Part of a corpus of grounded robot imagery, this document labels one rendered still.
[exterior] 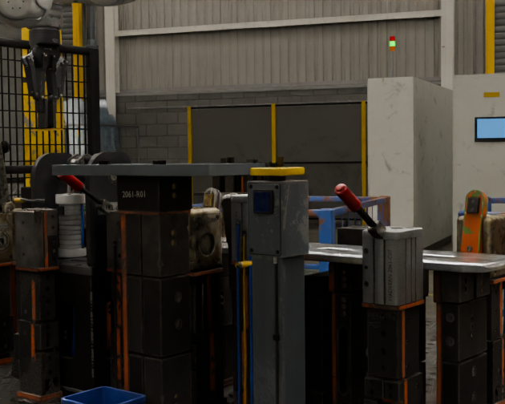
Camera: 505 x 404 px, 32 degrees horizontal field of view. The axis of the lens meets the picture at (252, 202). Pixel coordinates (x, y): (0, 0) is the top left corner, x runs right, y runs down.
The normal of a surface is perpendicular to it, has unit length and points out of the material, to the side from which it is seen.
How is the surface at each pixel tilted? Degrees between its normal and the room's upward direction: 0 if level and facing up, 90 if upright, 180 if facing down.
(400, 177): 90
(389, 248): 90
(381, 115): 90
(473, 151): 90
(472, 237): 78
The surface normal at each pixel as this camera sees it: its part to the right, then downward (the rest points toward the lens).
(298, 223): 0.78, 0.02
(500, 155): -0.33, 0.05
